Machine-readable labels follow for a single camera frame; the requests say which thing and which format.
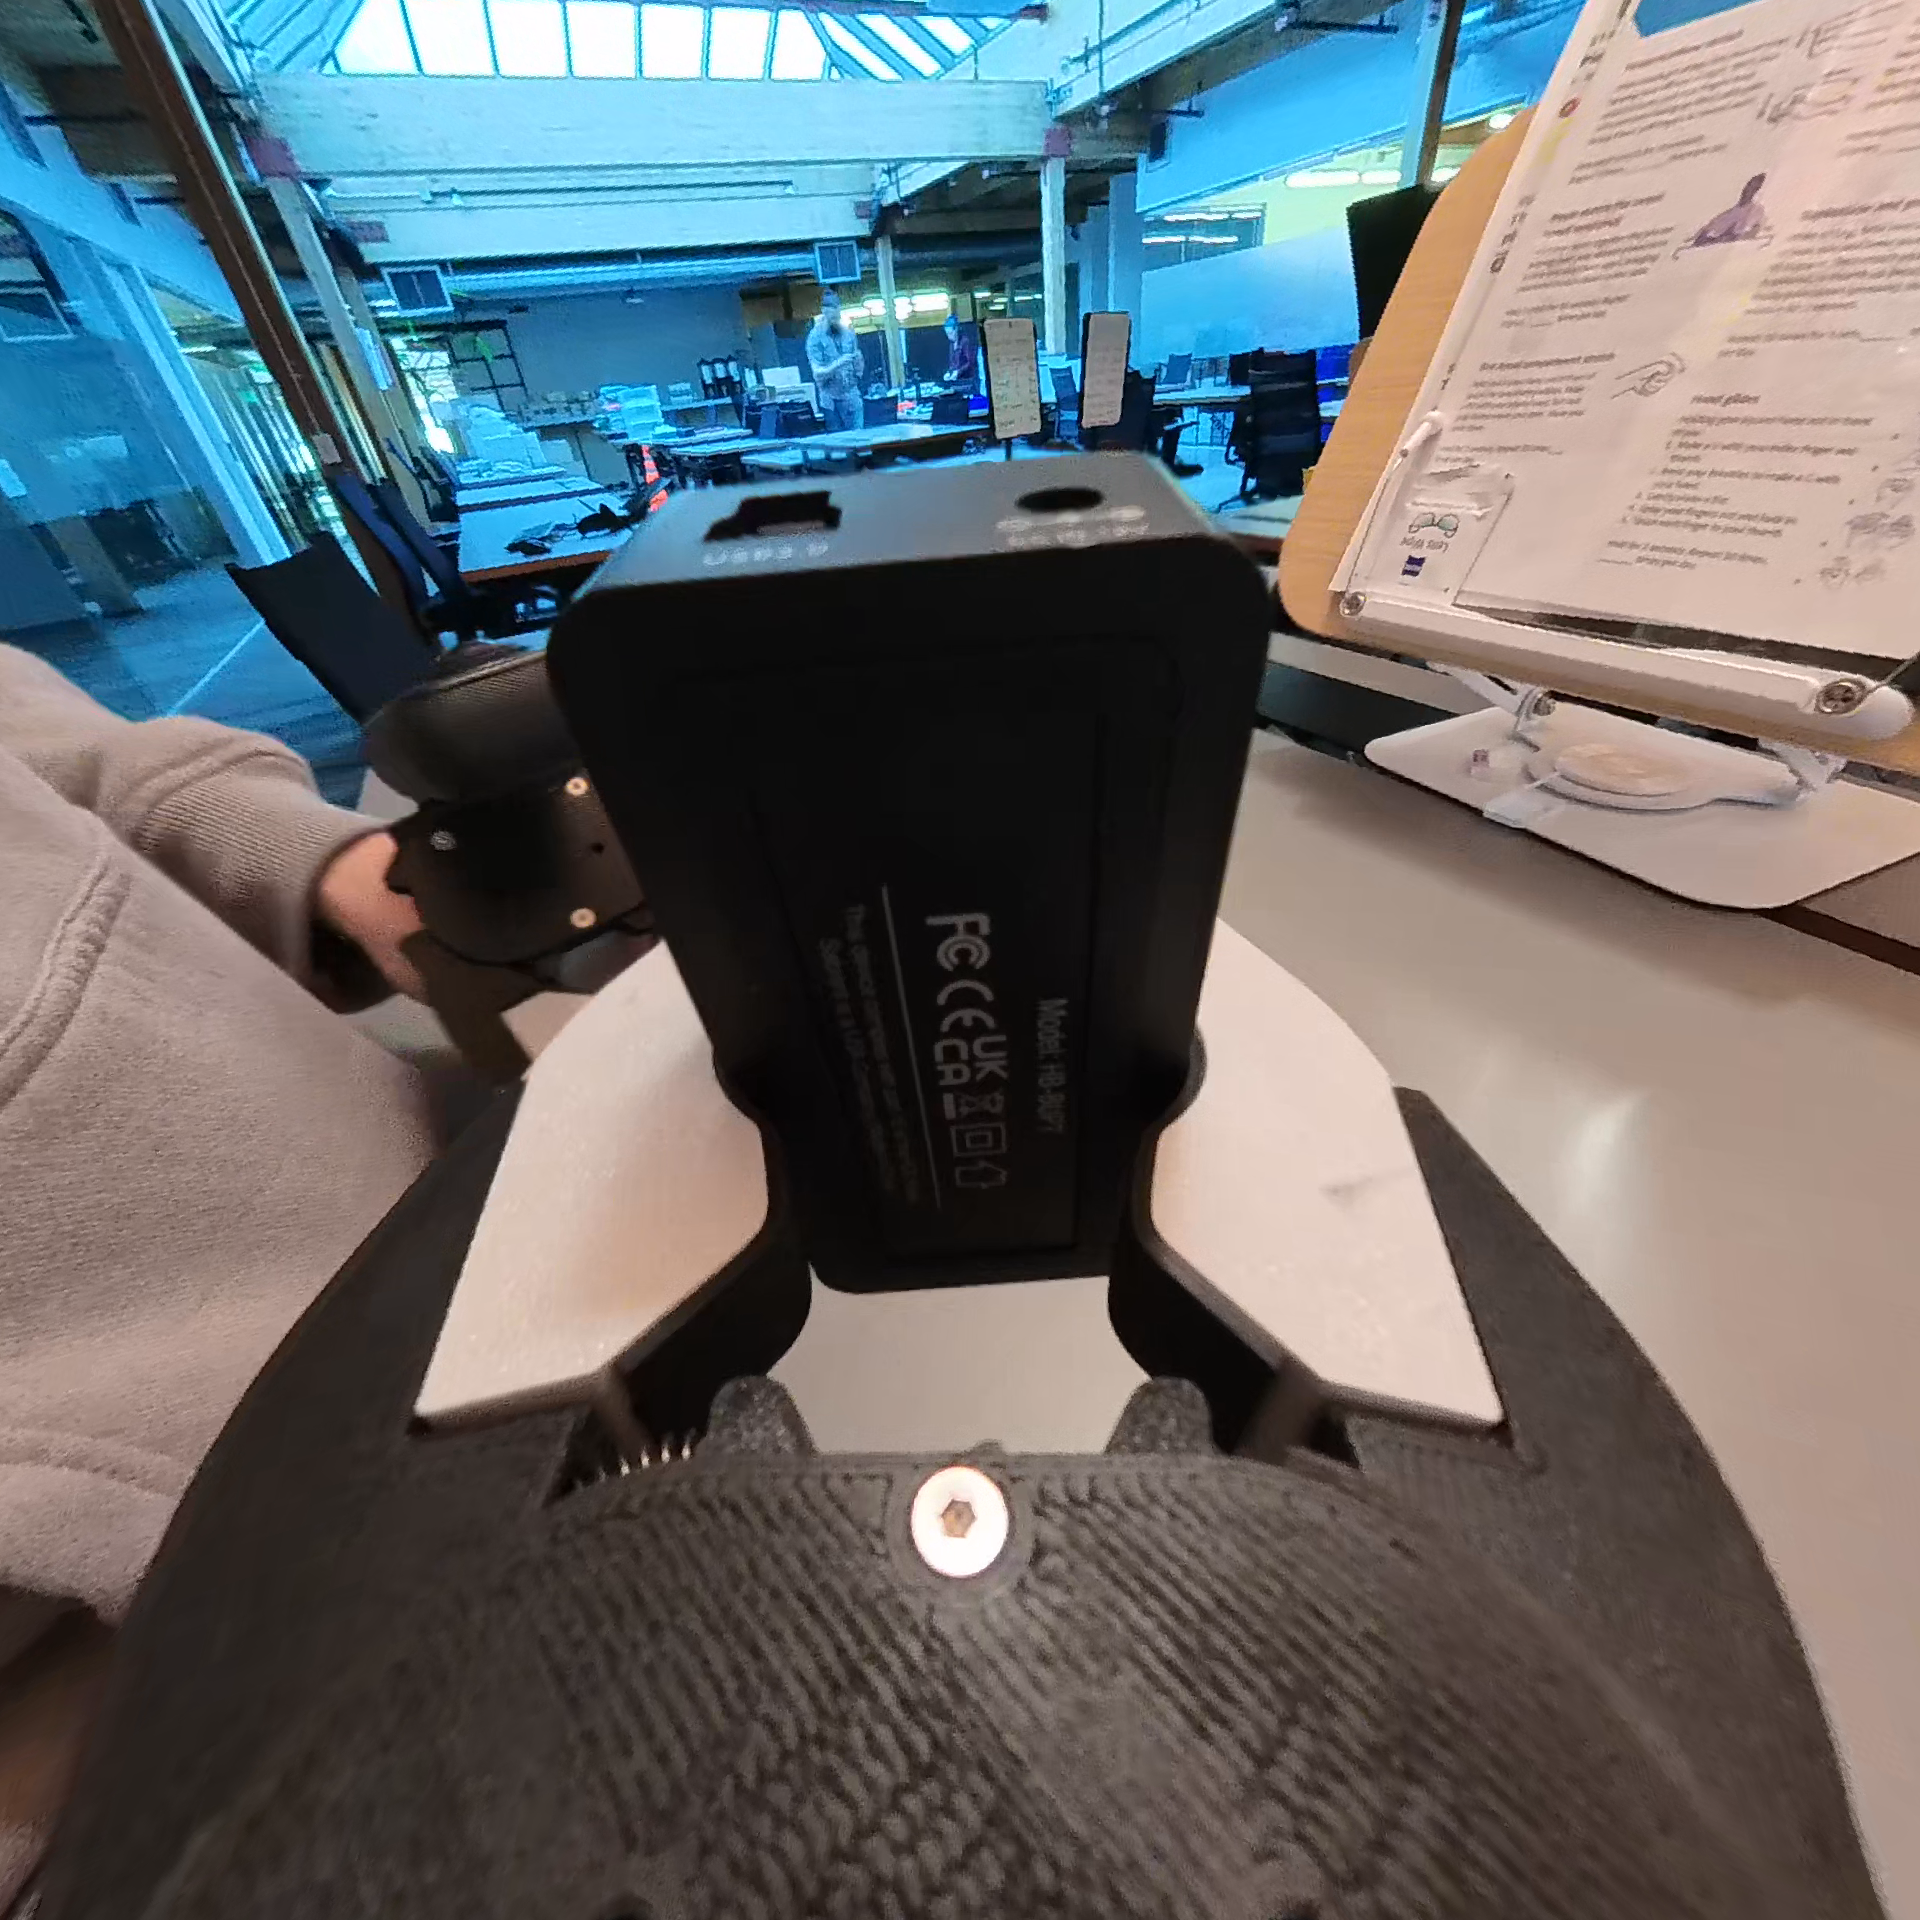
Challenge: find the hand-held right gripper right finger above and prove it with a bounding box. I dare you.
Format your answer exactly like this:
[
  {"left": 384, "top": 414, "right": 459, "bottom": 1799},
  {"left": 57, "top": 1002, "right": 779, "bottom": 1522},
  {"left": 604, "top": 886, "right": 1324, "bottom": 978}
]
[{"left": 1107, "top": 913, "right": 1510, "bottom": 1449}]

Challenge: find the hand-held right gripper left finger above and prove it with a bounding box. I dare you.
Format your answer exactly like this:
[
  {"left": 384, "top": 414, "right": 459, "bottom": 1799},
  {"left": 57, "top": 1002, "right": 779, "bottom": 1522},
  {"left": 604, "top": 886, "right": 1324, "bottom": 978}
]
[{"left": 410, "top": 944, "right": 817, "bottom": 1432}]

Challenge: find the black usb hub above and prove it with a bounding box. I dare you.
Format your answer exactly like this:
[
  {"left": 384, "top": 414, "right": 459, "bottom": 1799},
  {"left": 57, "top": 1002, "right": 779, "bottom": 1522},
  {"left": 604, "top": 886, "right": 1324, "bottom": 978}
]
[{"left": 544, "top": 449, "right": 1278, "bottom": 1295}]

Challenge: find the person's left forearm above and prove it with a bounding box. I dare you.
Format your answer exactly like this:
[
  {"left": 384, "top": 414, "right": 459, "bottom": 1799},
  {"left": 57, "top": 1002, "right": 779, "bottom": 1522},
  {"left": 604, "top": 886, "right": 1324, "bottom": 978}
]
[{"left": 0, "top": 642, "right": 388, "bottom": 975}]

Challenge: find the person's left hand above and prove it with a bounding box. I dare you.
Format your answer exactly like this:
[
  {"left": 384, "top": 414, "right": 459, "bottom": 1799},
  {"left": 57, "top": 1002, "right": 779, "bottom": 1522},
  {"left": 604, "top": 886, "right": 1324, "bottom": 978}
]
[{"left": 311, "top": 824, "right": 431, "bottom": 999}]

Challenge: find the black office chair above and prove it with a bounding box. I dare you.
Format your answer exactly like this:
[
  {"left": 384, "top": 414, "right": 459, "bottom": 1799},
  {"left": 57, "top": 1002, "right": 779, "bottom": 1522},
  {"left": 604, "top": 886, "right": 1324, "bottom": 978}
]
[
  {"left": 330, "top": 464, "right": 520, "bottom": 639},
  {"left": 1224, "top": 348, "right": 1327, "bottom": 509},
  {"left": 224, "top": 533, "right": 441, "bottom": 724}
]

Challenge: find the long work desk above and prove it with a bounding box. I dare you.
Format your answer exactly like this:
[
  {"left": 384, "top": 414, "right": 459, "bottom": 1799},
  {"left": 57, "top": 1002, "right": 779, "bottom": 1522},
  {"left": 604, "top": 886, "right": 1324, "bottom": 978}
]
[{"left": 457, "top": 502, "right": 664, "bottom": 589}]

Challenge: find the wooden document stand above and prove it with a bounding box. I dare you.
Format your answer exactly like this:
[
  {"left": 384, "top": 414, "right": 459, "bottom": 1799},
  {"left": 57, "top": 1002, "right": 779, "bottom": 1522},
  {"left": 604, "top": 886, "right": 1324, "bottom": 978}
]
[{"left": 1281, "top": 0, "right": 1920, "bottom": 913}]

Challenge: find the printed instruction sheet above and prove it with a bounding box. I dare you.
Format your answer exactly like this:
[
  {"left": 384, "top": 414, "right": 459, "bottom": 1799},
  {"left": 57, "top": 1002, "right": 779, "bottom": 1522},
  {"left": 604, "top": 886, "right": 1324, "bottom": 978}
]
[{"left": 1332, "top": 0, "right": 1920, "bottom": 662}]

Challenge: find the black computer monitor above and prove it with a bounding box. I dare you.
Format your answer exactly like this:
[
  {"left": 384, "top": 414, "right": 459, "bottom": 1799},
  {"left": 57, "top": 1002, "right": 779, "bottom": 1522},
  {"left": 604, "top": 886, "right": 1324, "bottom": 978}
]
[{"left": 1345, "top": 188, "right": 1443, "bottom": 348}]

